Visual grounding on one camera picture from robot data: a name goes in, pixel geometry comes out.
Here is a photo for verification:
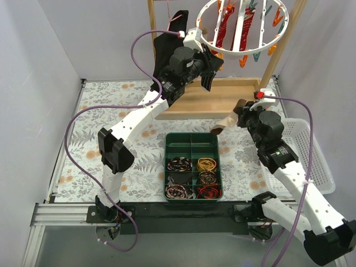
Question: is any black gold paisley rolled tie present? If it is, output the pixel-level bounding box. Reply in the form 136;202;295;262
197;171;217;185

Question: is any white round clip hanger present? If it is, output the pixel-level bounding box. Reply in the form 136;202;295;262
196;0;289;66

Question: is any green divided organizer box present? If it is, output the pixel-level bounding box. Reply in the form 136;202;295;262
163;132;223;203

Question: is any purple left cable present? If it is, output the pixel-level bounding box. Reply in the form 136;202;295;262
64;29;185;253

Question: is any black hanging garment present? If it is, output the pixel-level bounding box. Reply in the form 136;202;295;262
153;10;189;78

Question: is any orange clothes clip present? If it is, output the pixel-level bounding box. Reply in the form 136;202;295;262
239;55;248;68

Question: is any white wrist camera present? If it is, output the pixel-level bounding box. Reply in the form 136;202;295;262
183;27;204;53
250;88;276;111

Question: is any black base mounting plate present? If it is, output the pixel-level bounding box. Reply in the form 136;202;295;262
86;202;285;236

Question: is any yellow rolled tie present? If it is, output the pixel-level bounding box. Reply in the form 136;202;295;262
196;157;217;172

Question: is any red christmas sock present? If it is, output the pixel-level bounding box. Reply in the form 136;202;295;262
216;4;235;48
239;7;256;51

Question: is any yellow-orange clothes clip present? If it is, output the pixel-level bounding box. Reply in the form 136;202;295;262
268;45;277;56

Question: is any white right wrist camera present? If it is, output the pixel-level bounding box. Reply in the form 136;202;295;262
250;88;276;111

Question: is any brown beige striped sock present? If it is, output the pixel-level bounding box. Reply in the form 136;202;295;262
210;99;247;135

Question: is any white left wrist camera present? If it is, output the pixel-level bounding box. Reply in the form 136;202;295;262
183;27;204;53

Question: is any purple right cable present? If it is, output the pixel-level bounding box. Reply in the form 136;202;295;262
262;94;314;267

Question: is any white plastic basket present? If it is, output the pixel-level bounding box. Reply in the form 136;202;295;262
261;118;335;200

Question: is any black orange rolled tie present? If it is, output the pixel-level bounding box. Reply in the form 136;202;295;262
196;184;223;199

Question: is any left wooden rack post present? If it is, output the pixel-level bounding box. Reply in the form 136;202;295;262
147;0;157;58

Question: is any black white striped sock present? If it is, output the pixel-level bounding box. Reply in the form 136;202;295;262
201;76;215;92

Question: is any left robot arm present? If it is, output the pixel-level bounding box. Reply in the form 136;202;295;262
95;45;224;223

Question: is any black white patterned rolled tie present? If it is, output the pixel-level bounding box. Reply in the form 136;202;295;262
167;157;192;172

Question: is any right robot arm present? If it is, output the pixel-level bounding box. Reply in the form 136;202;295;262
233;100;355;266

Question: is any purple cable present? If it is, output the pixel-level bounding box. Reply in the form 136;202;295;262
64;29;185;253
262;94;314;267

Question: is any aluminium frame rail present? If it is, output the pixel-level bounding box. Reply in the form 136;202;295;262
22;204;97;266

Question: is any teal clothes clip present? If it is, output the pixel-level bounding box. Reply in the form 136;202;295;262
253;52;261;62

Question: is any wooden tray base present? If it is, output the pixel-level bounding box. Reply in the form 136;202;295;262
157;77;260;120

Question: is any wooden rack post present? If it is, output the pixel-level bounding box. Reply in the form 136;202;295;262
259;0;308;89
147;0;157;58

